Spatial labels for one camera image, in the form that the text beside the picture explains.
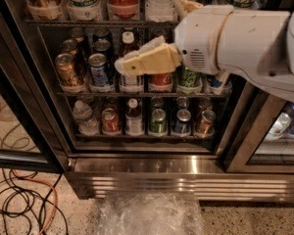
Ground green can middle shelf front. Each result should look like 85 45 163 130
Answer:
177 66 201 88

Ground red can bottom shelf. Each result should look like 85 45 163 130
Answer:
101 108 120 132

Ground clear water bottle top shelf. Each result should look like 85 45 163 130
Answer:
145 0 176 23

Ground black cables on floor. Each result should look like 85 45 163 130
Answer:
0 167 70 235

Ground gold can bottom shelf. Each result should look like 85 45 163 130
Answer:
196 110 216 134

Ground blue pepsi can middle front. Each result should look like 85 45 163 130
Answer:
88 53 114 87

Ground white can behind right door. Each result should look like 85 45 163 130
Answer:
266 113 291 140

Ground clear plastic bag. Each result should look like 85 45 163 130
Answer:
97 193 204 235

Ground green can bottom shelf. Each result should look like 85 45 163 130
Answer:
149 109 168 134

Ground open left glass fridge door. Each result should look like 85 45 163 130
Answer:
0 15 66 172

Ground clear water bottle shelf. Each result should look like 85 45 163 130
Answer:
73 100 99 136
145 0 176 23

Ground red coca-cola can front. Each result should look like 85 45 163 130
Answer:
149 72 172 92

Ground gold can middle shelf front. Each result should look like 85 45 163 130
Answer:
55 53 85 87

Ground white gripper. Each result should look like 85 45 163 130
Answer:
114 0 234 76

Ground right glass fridge door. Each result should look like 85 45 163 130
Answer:
224 82 294 174

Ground stainless steel beverage fridge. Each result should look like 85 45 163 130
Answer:
0 0 294 202

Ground brown iced tea bottle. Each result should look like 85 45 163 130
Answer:
119 31 143 86

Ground clear water bottle bottom shelf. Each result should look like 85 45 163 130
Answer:
73 100 99 136

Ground green can shelf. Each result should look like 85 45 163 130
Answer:
149 109 168 134
177 66 201 88

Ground blue can bottom shelf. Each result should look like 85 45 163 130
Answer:
172 109 191 135

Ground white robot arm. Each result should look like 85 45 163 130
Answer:
115 0 294 102

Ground orange cable on floor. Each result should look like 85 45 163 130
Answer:
10 168 59 235

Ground brown tea bottle bottom shelf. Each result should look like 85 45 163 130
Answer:
125 98 144 136

